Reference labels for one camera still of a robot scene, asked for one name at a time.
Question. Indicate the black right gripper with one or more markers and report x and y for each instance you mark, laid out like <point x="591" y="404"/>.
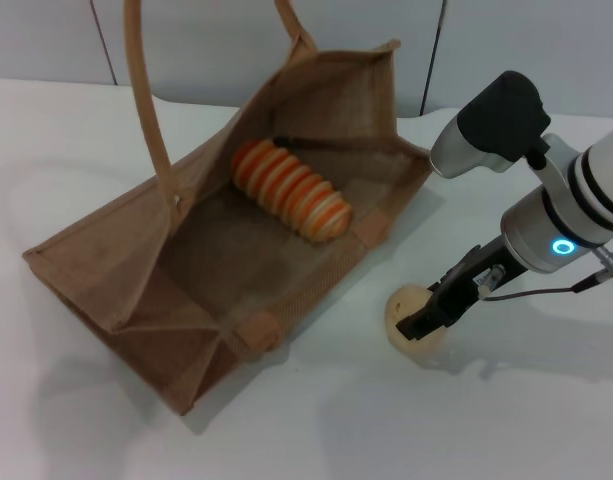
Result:
<point x="471" y="290"/>

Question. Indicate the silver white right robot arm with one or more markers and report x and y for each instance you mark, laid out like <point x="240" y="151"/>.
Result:
<point x="536" y="180"/>

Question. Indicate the orange striped bread loaf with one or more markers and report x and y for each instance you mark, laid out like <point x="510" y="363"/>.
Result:
<point x="291" y="192"/>

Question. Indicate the round beige egg yolk pastry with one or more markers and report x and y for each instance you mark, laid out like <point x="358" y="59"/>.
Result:
<point x="401" y="305"/>

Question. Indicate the brown burlap tote bag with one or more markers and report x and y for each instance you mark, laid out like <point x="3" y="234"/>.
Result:
<point x="196" y="265"/>

